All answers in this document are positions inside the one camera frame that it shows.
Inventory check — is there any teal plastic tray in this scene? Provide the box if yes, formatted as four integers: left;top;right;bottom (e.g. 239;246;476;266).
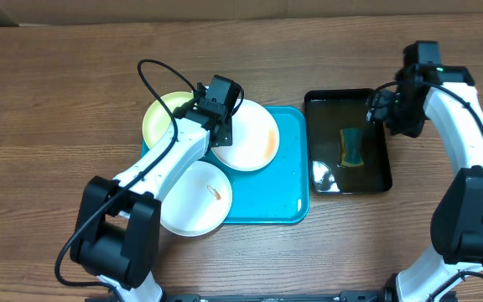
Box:
140;105;311;226

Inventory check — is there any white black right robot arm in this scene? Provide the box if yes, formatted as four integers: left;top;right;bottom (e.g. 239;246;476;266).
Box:
366;41;483;301

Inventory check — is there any green yellow sponge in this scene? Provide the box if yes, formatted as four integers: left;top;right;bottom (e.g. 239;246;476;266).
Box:
340;128;364;168

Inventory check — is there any white plate with orange smear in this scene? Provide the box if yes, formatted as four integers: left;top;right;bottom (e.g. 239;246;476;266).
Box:
212;100;280;172

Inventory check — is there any white plate with ketchup streak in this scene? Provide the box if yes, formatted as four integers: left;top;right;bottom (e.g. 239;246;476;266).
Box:
160;161;233;237

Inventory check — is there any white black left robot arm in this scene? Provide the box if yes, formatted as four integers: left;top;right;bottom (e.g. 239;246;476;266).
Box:
65;75;243;301

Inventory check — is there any black water tray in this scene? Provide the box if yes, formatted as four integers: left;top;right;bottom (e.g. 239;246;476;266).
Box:
304;88;392;195

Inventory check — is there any yellow plate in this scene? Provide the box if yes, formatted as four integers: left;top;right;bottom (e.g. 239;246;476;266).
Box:
142;91;193;148

